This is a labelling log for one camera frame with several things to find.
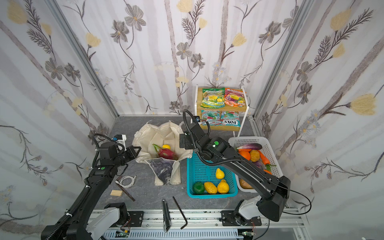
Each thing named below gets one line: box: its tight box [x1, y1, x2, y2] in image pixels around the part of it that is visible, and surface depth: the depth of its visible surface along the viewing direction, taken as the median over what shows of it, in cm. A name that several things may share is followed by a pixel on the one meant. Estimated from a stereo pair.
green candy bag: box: [200, 87, 226, 109], surface depth 80 cm
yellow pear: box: [216, 168, 225, 180], surface depth 87 cm
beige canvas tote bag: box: [132, 120, 193, 186], surface depth 84 cm
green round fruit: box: [192, 182, 205, 195], surface depth 81 cm
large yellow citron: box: [217, 179, 230, 194], surface depth 81 cm
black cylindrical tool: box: [162, 199, 171, 232], surface depth 75 cm
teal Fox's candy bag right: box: [220, 111, 241, 127], surface depth 97 cm
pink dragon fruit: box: [152, 144, 178, 161], surface depth 94 cm
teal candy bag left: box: [201, 110, 221, 126], surface depth 97 cm
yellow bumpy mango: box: [204, 181, 218, 194], surface depth 82 cm
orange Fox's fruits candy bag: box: [224, 87, 246, 108], surface depth 82 cm
